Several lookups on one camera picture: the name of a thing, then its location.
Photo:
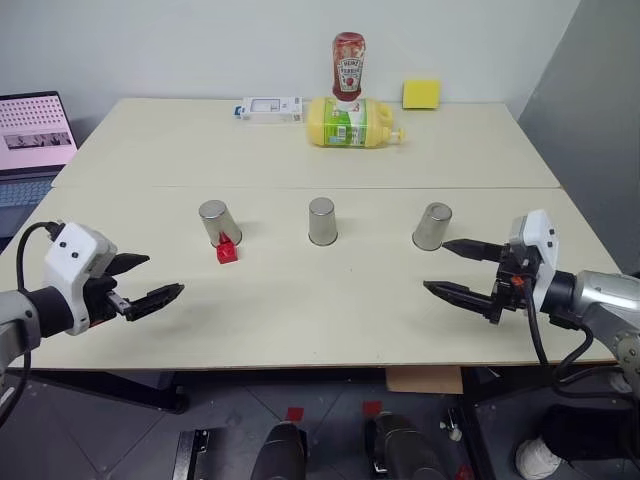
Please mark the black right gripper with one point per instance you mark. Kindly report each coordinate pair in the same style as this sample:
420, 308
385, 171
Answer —
512, 285

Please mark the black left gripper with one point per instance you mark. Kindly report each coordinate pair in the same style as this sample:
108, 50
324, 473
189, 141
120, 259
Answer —
100, 300

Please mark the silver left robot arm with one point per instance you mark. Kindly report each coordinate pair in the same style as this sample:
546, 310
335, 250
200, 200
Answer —
30, 312

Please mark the upturned steel cup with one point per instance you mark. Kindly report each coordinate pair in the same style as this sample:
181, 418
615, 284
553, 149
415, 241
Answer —
222, 222
322, 222
432, 227

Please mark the small red block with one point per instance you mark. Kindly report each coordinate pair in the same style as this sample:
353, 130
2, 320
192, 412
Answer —
227, 252

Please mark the brown cardboard piece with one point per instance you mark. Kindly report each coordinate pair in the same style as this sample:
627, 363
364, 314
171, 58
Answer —
424, 380

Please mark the red floor tape square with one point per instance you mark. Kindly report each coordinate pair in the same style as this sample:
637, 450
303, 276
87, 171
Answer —
371, 408
295, 414

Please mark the yellow sponge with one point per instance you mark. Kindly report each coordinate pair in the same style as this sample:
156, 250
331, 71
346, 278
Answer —
421, 94

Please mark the open grey laptop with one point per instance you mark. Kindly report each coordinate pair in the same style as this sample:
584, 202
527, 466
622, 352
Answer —
30, 130

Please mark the grey partition panel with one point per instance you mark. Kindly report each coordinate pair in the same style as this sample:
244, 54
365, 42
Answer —
590, 125

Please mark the dark rounded shape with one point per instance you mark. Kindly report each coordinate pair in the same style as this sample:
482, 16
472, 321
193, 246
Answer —
280, 452
405, 450

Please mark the yellow mustard bottle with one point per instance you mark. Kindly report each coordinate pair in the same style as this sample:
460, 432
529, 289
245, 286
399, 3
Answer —
345, 125

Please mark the white shoe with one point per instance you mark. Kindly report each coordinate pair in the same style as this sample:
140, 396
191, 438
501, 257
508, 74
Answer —
537, 457

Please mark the white cardboard box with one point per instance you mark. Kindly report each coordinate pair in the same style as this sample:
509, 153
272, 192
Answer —
270, 109

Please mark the red ketchup bottle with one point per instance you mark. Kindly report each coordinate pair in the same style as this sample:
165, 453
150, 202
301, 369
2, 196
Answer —
348, 70

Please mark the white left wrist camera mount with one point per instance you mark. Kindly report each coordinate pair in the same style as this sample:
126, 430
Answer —
67, 265

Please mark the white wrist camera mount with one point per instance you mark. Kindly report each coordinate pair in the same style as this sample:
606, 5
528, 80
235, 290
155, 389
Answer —
67, 265
542, 235

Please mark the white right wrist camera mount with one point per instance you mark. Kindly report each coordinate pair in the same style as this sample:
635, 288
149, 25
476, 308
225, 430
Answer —
542, 235

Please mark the black table base frame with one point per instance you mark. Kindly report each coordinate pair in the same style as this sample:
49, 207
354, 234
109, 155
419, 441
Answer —
125, 387

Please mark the black metal floor bracket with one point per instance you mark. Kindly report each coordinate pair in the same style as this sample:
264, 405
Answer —
192, 452

